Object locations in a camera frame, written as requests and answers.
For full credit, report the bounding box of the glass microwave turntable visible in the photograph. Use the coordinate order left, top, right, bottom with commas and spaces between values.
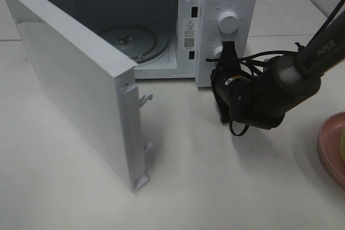
99, 25, 171, 64

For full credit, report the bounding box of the white microwave oven body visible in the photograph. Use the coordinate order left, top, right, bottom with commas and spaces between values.
48, 0, 256, 87

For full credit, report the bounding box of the sandwich with lettuce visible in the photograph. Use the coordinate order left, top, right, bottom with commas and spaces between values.
339, 129, 345, 163

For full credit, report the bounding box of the upper white power knob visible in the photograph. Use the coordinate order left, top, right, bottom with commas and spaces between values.
217, 10, 239, 34

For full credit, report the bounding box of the white microwave door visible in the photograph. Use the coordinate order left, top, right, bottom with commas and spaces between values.
5, 0, 153, 191

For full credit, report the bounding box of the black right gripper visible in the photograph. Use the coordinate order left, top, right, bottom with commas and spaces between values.
211, 41, 252, 124

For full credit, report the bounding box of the white warning label sticker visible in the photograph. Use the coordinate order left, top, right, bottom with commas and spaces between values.
182, 18, 198, 50

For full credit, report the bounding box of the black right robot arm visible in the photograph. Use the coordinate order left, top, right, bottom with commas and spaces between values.
210, 0, 344, 136

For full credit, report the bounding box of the pink round plate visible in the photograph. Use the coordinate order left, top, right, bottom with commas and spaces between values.
317, 111, 344, 189

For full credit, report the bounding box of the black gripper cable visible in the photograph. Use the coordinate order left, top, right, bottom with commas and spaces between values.
205, 51, 286, 137

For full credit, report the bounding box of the lower white timer knob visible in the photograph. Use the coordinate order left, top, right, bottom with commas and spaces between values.
213, 46, 223, 62

